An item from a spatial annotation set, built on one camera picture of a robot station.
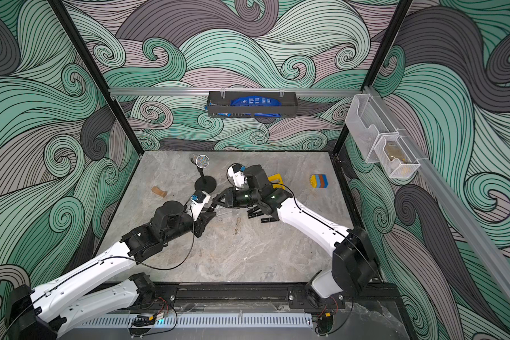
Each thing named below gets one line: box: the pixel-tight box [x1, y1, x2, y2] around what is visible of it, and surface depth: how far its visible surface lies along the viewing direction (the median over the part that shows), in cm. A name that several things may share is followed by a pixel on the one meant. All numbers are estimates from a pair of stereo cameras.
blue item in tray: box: [229, 95, 282, 118], surface depth 94 cm
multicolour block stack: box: [310, 174, 329, 189], surface depth 106 cm
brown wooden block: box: [151, 186, 168, 198], surface depth 105 cm
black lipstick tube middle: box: [247, 211, 265, 219], surface depth 96 cm
